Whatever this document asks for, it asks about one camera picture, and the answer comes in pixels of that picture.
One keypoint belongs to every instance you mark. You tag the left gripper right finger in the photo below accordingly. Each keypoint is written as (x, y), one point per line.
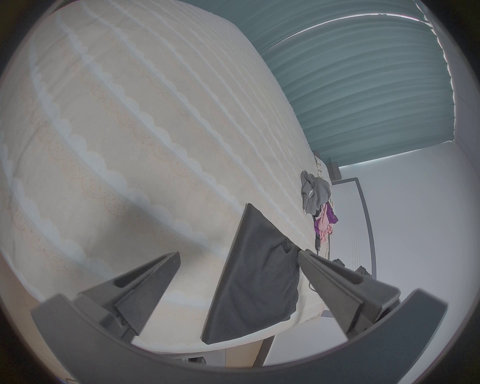
(348, 296)

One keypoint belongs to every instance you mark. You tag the grey garment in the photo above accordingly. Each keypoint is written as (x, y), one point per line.
(317, 191)

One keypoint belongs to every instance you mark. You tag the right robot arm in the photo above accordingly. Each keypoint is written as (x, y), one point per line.
(363, 270)

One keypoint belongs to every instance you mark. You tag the black T-shirt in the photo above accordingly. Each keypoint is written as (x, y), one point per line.
(255, 277)

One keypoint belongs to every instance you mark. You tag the blue-green curtain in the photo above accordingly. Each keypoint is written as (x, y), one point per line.
(300, 18)
(375, 93)

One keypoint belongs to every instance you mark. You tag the bed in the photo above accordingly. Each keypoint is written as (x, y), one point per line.
(150, 131)

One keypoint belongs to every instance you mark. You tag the white printed pillow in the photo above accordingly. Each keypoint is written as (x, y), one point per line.
(321, 168)

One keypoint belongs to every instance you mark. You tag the grey bedside table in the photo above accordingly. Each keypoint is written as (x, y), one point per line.
(335, 170)

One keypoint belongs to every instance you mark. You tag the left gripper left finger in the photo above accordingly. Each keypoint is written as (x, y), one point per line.
(144, 296)

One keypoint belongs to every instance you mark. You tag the pile of clothes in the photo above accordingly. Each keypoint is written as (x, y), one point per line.
(324, 225)

